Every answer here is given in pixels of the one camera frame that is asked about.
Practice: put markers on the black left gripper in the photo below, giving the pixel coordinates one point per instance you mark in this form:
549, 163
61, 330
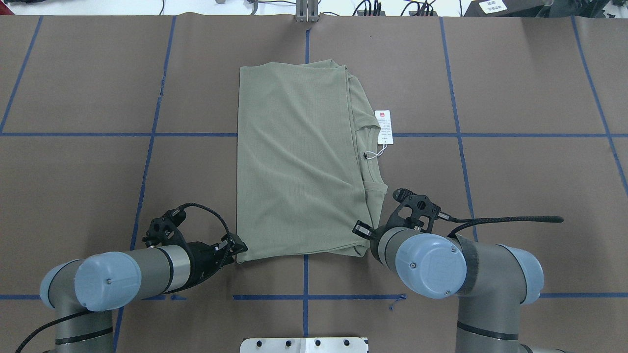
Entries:
201, 256

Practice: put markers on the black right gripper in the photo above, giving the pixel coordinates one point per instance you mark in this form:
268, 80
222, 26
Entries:
363, 229

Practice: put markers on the green long-sleeve shirt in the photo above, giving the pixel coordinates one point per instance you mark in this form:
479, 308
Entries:
306, 164

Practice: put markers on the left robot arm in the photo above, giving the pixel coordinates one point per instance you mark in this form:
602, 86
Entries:
84, 292

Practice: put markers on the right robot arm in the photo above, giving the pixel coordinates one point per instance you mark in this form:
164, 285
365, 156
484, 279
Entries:
491, 281

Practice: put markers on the white shirt price tag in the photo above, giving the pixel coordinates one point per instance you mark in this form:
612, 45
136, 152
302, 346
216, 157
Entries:
385, 137

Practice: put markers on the white metal mounting plate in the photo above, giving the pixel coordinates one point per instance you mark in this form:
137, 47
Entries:
305, 345

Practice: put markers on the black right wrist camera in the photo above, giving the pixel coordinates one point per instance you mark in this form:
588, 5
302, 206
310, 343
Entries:
415, 211

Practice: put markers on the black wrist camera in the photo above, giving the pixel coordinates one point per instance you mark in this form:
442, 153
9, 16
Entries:
164, 230
415, 211

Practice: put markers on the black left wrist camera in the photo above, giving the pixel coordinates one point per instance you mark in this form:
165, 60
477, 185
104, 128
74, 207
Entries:
164, 230

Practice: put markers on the aluminium frame post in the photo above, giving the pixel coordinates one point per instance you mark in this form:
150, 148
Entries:
307, 11

